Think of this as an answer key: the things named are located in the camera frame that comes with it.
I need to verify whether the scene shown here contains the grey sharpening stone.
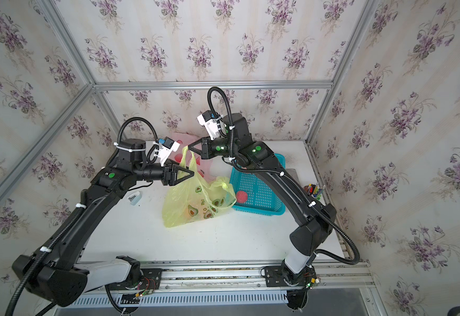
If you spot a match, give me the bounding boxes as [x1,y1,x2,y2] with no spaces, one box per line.
[286,169,301,184]

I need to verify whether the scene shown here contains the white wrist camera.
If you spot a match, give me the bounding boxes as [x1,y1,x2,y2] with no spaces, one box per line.
[155,137,180,167]
[197,110,222,140]

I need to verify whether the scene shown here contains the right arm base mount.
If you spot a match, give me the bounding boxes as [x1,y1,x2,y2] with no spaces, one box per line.
[260,263,320,311]

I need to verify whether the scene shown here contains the pink plastic bag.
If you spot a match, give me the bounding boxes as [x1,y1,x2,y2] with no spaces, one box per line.
[169,132,215,179]

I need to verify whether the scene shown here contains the cup of coloured pens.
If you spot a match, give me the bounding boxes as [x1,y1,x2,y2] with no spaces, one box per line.
[304,184,325,201]

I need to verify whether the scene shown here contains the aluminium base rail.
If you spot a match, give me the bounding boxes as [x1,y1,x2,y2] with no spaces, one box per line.
[69,260,387,315]

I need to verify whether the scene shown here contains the small white blue object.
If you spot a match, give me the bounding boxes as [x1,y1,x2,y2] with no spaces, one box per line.
[127,191,142,205]

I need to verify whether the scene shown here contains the teal plastic basket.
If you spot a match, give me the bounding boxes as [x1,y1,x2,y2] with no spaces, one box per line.
[230,169,286,216]

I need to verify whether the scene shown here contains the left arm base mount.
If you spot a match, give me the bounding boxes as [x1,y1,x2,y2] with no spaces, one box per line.
[106,269,163,306]

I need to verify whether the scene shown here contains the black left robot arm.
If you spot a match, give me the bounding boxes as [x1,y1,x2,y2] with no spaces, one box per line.
[5,117,194,315]

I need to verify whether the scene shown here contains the yellow-green plastic bag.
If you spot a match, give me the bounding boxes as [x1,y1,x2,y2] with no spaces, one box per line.
[162,146,237,228]

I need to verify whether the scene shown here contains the pink peach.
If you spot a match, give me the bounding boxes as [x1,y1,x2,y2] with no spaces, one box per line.
[236,190,248,204]

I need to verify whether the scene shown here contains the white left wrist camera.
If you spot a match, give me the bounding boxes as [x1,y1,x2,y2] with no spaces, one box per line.
[155,137,180,167]

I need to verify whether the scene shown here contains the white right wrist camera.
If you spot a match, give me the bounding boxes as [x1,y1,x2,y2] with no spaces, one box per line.
[197,110,222,140]

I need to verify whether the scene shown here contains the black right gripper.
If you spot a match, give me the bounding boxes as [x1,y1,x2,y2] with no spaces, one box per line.
[188,134,241,161]

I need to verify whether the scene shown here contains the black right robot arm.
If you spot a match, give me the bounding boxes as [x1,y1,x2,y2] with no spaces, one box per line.
[189,86,360,280]

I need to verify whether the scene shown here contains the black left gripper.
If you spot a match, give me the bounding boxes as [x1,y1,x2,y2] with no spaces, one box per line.
[132,157,194,186]

